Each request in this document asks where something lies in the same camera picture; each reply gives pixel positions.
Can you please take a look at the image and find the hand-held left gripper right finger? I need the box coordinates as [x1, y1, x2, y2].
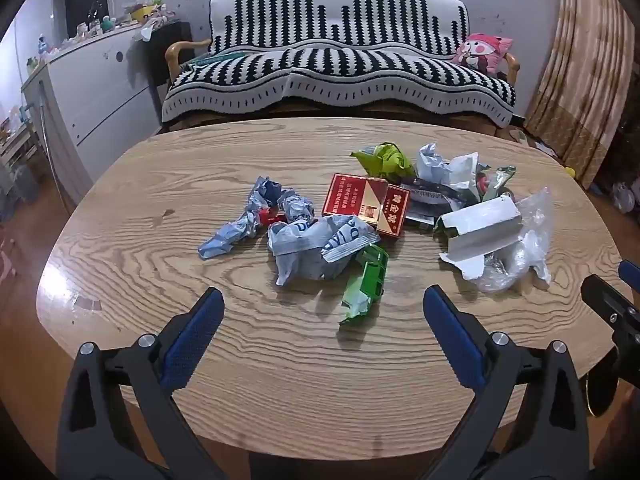
[422, 284, 591, 480]

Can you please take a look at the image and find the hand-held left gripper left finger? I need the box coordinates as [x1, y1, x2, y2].
[56, 286, 236, 480]

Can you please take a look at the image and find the yellow-green snack bag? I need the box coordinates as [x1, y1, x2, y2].
[349, 142, 418, 183]

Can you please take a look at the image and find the pale clutter heap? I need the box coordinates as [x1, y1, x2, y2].
[611, 180, 637, 216]

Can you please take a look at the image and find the clear plastic bag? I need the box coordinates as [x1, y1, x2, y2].
[475, 187, 556, 295]

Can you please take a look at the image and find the small green carton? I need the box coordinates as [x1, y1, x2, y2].
[339, 244, 390, 323]

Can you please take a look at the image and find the blue-grey crumpled wrapper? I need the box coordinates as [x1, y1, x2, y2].
[197, 176, 316, 261]

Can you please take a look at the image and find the long white carton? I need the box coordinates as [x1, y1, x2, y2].
[437, 195, 523, 278]

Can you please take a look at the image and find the silver flat packet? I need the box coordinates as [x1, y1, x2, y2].
[404, 179, 473, 231]

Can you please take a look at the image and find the white and blue crumpled bag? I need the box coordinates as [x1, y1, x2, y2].
[267, 213, 383, 287]

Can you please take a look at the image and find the red cigarette box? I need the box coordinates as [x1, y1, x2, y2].
[321, 173, 411, 238]

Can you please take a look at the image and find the white crumpled paper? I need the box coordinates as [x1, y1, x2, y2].
[416, 142, 493, 196]

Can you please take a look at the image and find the beige patterned curtain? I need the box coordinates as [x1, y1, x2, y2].
[522, 0, 636, 188]

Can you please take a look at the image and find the white shelf unit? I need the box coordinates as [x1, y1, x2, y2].
[0, 105, 43, 213]

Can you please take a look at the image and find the white cabinet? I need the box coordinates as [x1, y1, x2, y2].
[21, 25, 166, 206]

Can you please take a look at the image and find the pink cartoon cushion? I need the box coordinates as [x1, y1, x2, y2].
[452, 34, 516, 78]

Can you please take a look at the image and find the wooden sofa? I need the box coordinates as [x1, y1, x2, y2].
[160, 0, 523, 136]

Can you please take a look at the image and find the black cabinet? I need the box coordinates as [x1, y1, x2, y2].
[142, 21, 193, 88]

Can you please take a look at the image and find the pile of colourful clutter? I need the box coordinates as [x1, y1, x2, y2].
[25, 0, 173, 68]

